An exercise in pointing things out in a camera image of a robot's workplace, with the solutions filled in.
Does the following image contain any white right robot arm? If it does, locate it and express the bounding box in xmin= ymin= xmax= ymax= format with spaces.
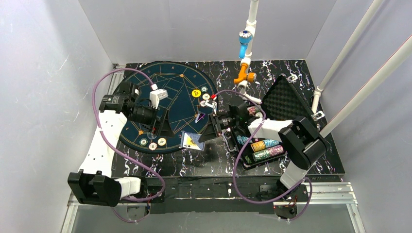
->
xmin=199 ymin=103 xmax=330 ymax=189

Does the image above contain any aluminium frame rail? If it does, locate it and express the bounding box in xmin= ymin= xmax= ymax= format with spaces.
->
xmin=61 ymin=64 xmax=126 ymax=233

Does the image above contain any light blue chip stack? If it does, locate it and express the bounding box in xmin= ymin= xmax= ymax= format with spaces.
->
xmin=237 ymin=135 xmax=254 ymax=145

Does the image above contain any white thin diagonal pole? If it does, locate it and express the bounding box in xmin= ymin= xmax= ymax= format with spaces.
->
xmin=311 ymin=0 xmax=383 ymax=115

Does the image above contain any red and green chip row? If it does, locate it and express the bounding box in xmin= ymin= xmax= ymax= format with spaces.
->
xmin=247 ymin=106 xmax=263 ymax=117

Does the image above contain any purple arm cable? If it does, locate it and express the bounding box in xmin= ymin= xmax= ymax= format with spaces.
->
xmin=91 ymin=68 xmax=166 ymax=224
xmin=214 ymin=90 xmax=313 ymax=221

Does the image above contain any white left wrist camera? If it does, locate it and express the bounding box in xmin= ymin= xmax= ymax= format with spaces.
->
xmin=149 ymin=89 xmax=168 ymax=109

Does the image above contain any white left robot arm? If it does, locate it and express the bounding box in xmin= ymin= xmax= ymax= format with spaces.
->
xmin=68 ymin=82 xmax=173 ymax=207

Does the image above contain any white pipe camera stand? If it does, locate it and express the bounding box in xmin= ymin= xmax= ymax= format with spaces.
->
xmin=234 ymin=0 xmax=261 ymax=104

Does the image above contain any white diagonal frame pole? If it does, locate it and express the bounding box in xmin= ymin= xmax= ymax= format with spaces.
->
xmin=320 ymin=36 xmax=412 ymax=137

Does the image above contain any green and purple chip row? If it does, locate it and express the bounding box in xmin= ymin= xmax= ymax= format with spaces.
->
xmin=252 ymin=145 xmax=284 ymax=162

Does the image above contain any green poker chip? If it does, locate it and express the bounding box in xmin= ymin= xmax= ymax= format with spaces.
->
xmin=139 ymin=138 xmax=148 ymax=146
xmin=201 ymin=86 xmax=208 ymax=93

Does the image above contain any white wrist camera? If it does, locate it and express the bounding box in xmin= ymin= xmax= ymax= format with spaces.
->
xmin=149 ymin=89 xmax=168 ymax=109
xmin=205 ymin=99 xmax=218 ymax=111

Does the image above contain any clear dealer button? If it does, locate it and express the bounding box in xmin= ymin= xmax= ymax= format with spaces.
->
xmin=147 ymin=133 xmax=157 ymax=140

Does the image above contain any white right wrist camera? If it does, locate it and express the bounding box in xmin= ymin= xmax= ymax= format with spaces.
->
xmin=205 ymin=99 xmax=218 ymax=111

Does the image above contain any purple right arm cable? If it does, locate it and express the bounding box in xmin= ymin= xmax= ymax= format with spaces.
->
xmin=214 ymin=90 xmax=313 ymax=221

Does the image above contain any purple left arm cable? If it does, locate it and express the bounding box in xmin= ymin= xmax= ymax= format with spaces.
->
xmin=91 ymin=68 xmax=166 ymax=224

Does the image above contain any yellow big blind button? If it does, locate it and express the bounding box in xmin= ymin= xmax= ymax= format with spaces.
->
xmin=191 ymin=89 xmax=202 ymax=98

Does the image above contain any yellow chip stack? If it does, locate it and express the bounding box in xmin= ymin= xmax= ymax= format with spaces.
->
xmin=251 ymin=140 xmax=266 ymax=152

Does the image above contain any black poker chip case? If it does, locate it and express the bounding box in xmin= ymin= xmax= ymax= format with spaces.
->
xmin=221 ymin=75 xmax=321 ymax=170

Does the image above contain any yellow poker chip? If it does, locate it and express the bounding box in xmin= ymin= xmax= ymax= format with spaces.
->
xmin=202 ymin=93 xmax=210 ymax=100
xmin=157 ymin=137 xmax=167 ymax=146

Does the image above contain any boxed deck of playing cards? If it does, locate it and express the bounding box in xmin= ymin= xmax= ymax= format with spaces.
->
xmin=179 ymin=131 xmax=205 ymax=151

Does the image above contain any round dark blue poker mat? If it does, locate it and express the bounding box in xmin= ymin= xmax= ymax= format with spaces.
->
xmin=120 ymin=61 xmax=217 ymax=154

